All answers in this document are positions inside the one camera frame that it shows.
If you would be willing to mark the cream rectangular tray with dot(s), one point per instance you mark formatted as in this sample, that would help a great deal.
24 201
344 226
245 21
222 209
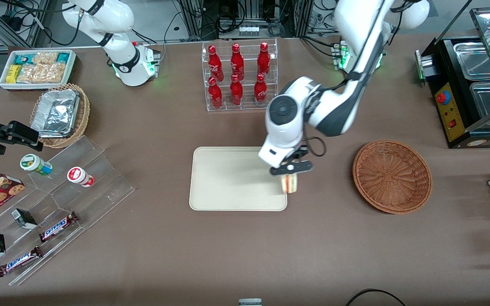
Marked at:
228 178

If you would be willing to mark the clear acrylic stepped stand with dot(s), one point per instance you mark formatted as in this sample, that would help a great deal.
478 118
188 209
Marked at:
100 191

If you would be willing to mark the yellow snack packet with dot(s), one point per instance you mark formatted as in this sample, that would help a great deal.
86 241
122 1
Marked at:
13 74

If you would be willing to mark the green label yogurt cup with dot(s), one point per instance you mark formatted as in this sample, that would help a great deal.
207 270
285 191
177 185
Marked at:
35 164

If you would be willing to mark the teal snack packet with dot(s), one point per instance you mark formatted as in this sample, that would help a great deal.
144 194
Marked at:
24 58
63 57

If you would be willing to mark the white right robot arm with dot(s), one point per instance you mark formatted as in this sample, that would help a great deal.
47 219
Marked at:
119 63

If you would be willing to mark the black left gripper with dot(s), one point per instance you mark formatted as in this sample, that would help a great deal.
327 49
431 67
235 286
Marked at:
299 154

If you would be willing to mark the white power strip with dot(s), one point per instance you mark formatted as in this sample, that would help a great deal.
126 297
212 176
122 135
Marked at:
248 30

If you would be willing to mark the triangle sandwich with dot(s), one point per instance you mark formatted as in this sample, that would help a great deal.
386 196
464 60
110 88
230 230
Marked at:
289 185

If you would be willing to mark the clear acrylic bottle rack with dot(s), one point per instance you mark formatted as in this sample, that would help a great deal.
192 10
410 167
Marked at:
247 104

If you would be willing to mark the light oval wicker basket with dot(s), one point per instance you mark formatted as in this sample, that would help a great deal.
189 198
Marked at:
84 112

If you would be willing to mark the clear rice cracker pack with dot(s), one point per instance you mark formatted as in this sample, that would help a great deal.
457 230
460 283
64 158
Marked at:
46 58
43 73

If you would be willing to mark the brown round wicker basket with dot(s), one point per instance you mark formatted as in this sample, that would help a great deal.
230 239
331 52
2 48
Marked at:
391 176

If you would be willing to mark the silver foil container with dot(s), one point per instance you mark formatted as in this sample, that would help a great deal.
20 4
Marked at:
55 114

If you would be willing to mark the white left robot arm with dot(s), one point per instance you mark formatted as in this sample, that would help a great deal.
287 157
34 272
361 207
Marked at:
334 106

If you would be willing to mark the red label yogurt cup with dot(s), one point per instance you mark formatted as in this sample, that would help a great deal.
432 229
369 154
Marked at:
80 176

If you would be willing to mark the white rectangular snack bin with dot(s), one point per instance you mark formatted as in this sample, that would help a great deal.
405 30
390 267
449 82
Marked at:
4 85

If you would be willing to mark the small grey device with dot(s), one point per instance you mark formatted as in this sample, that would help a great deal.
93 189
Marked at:
250 302

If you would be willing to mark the black food warmer machine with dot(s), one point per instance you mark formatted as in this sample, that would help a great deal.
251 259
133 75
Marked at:
453 121

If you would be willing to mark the brown Snickers bar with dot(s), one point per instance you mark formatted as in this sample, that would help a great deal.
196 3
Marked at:
18 262
58 226

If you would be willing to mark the red cola bottle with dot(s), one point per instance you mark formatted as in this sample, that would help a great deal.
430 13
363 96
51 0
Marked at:
215 94
215 63
237 61
260 91
236 92
263 59

